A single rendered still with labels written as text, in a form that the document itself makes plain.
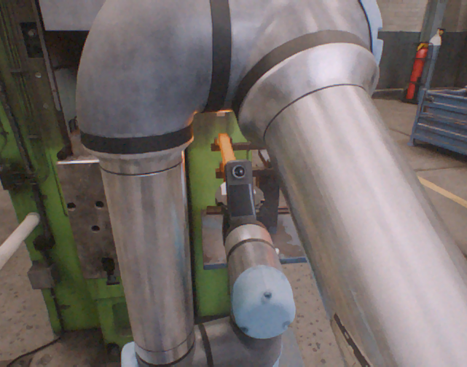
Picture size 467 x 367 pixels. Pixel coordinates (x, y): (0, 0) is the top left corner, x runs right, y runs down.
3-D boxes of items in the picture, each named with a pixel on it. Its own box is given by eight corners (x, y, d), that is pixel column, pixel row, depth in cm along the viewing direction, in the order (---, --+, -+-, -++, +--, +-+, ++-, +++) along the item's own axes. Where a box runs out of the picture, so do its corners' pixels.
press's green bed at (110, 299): (195, 355, 136) (189, 269, 116) (106, 365, 131) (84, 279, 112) (193, 271, 186) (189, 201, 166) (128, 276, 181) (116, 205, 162)
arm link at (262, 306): (232, 349, 38) (233, 296, 34) (226, 285, 48) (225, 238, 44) (296, 344, 38) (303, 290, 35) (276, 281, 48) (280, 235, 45)
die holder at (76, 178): (190, 270, 116) (183, 156, 97) (83, 279, 111) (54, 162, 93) (189, 200, 166) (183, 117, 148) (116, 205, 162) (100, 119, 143)
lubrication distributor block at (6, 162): (23, 196, 113) (12, 161, 107) (5, 197, 112) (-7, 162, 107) (28, 192, 116) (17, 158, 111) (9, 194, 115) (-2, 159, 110)
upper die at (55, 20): (122, 30, 86) (116, -10, 82) (45, 30, 84) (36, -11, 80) (141, 33, 124) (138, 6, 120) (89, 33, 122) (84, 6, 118)
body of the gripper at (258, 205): (219, 229, 63) (224, 268, 52) (218, 190, 59) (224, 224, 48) (257, 226, 64) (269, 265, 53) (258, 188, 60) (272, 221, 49)
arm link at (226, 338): (202, 354, 49) (199, 302, 45) (267, 335, 52) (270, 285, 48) (215, 405, 42) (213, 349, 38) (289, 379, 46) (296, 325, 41)
